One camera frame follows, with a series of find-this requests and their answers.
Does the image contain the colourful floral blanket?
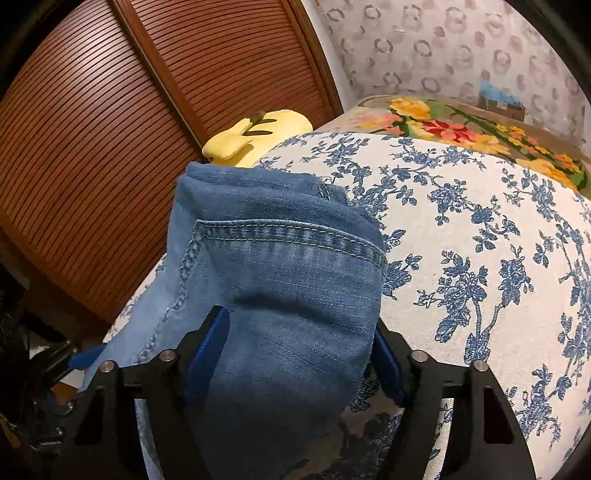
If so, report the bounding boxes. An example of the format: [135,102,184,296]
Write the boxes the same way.
[318,95,590,197]

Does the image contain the yellow plush toy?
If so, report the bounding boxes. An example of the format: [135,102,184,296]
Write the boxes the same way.
[201,109,312,168]

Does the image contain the blue denim pants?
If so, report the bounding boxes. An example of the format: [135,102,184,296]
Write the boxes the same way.
[102,163,386,479]

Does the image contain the brown louvered wardrobe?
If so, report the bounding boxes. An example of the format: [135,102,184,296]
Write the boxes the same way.
[1,1,342,322]

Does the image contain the patterned lace curtain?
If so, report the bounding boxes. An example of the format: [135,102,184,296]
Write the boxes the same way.
[314,0,590,151]

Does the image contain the cardboard box with blue item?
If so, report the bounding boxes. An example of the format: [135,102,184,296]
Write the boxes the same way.
[477,81,526,122]

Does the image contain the blue floral white bedsheet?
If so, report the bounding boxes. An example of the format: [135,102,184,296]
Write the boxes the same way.
[101,131,591,480]

